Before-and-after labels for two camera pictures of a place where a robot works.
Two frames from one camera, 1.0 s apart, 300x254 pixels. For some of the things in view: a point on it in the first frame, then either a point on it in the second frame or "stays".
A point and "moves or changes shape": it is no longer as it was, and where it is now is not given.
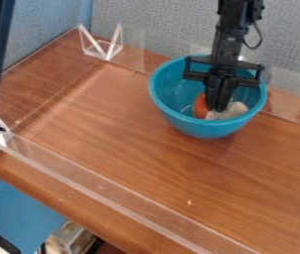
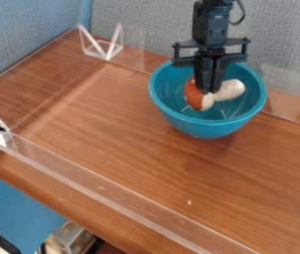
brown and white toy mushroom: x=206 y=112 moves or changes shape
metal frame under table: x=72 y=240 stays
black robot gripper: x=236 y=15 to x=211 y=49
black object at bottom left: x=2 y=242 stays
